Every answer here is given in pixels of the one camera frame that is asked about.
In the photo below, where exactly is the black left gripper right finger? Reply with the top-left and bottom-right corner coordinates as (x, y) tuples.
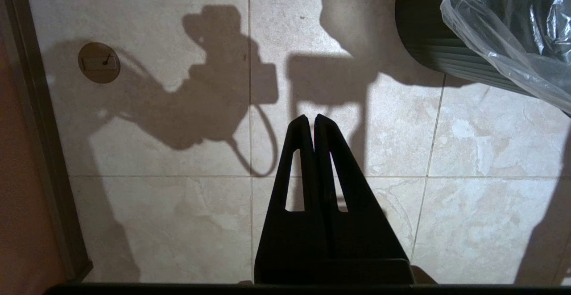
(314, 113), (415, 284)

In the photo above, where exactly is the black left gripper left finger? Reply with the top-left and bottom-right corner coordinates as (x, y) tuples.
(254, 114), (331, 284)

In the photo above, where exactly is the clear plastic trash bag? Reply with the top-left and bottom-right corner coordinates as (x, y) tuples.
(440, 0), (571, 115)

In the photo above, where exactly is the grey metal trash bin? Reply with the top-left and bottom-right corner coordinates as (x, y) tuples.
(395, 0), (538, 96)

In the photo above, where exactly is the round metal floor plug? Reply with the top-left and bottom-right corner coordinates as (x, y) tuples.
(78, 42), (121, 84)

